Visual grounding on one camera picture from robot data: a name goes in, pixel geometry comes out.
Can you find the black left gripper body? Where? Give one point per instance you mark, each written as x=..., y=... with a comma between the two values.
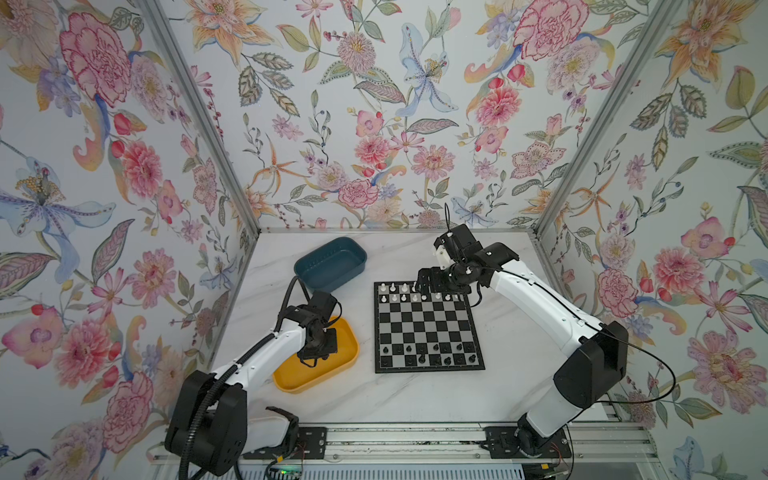
x=325, y=346

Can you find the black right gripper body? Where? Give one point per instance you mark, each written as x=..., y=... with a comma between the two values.
x=449, y=281

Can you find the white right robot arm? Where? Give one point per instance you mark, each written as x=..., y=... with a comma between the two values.
x=595, y=352

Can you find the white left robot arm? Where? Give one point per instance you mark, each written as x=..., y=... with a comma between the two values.
x=210, y=428

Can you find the yellow plastic tray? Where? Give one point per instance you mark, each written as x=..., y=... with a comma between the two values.
x=294, y=377

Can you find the teal plastic tray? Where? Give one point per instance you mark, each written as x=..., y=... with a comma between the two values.
x=331, y=265

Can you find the black and silver chessboard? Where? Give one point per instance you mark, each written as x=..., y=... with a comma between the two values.
x=423, y=332

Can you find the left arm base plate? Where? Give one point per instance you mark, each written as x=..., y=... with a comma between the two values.
x=278, y=435

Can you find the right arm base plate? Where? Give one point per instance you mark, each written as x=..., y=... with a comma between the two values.
x=523, y=441

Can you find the aluminium front rail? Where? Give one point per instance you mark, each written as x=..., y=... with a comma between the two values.
x=582, y=441

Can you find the left aluminium corner post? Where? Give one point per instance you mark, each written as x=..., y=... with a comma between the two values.
x=162, y=32

